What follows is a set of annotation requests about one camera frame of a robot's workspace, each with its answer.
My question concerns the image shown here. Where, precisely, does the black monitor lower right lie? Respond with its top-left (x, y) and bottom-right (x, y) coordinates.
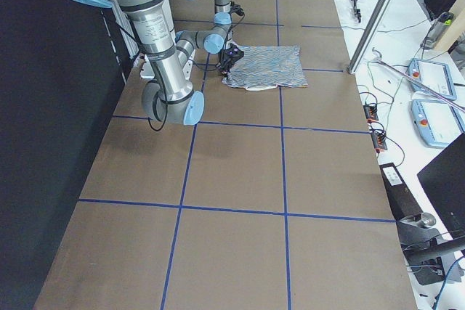
top-left (417, 134), bottom-right (464, 232)

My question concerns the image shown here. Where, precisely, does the orange connector block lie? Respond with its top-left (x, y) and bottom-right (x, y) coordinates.
top-left (371, 129), bottom-right (387, 154)
top-left (363, 104), bottom-right (379, 123)

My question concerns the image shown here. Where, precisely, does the black cable on image-left arm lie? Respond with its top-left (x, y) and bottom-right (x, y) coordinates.
top-left (145, 44), bottom-right (233, 132)

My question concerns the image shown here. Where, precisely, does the upper teach pendant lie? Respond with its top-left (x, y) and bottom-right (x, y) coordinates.
top-left (408, 58), bottom-right (457, 101)

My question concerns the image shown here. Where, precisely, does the orange connector block upper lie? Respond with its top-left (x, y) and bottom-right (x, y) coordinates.
top-left (363, 104), bottom-right (379, 123)

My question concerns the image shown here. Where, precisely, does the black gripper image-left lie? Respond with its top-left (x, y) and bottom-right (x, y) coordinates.
top-left (219, 44), bottom-right (244, 78)

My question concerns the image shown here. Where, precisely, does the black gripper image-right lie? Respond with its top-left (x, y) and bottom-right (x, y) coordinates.
top-left (229, 1), bottom-right (244, 17)

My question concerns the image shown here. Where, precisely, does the teach pendant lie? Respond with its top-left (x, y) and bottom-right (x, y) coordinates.
top-left (408, 58), bottom-right (457, 101)
top-left (411, 99), bottom-right (464, 148)

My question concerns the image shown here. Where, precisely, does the silver robot arm image-left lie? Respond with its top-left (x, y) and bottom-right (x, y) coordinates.
top-left (73, 0), bottom-right (244, 126)

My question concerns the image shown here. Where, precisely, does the orange connector block lower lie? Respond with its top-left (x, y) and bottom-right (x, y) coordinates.
top-left (371, 129), bottom-right (387, 154)

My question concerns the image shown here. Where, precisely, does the black monitor stand base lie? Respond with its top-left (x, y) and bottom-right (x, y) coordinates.
top-left (396, 212), bottom-right (464, 285)

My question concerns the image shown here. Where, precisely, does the aluminium frame post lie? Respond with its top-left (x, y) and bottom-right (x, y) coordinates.
top-left (347, 0), bottom-right (391, 74)

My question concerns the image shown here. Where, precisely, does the black box with white label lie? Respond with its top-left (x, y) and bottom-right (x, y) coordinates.
top-left (379, 163), bottom-right (423, 221)

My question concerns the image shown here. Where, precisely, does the lower teach pendant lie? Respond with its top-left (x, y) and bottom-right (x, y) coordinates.
top-left (411, 99), bottom-right (464, 148)

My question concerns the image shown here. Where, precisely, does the navy white striped polo shirt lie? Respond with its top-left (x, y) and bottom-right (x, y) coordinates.
top-left (222, 45), bottom-right (308, 91)

